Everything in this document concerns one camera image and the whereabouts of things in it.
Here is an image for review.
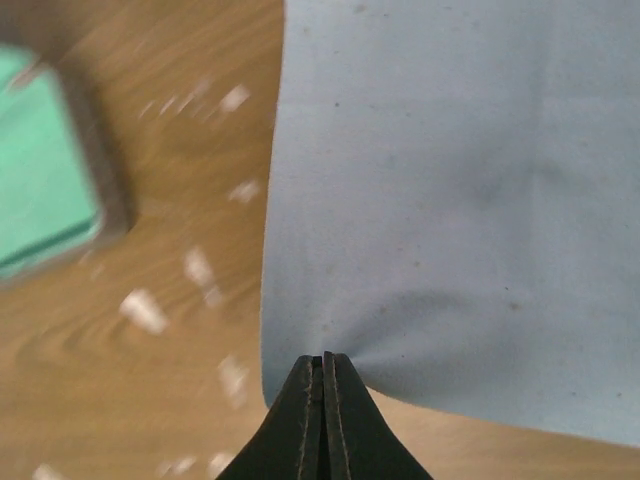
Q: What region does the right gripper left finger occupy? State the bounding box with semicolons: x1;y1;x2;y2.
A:
219;355;325;480

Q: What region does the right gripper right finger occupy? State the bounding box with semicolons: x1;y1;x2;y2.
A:
323;352;431;479

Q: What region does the blue cleaning cloth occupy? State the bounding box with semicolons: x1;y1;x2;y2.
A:
261;0;639;446

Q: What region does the grey glasses case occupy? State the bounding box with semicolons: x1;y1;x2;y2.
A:
1;40;134;288

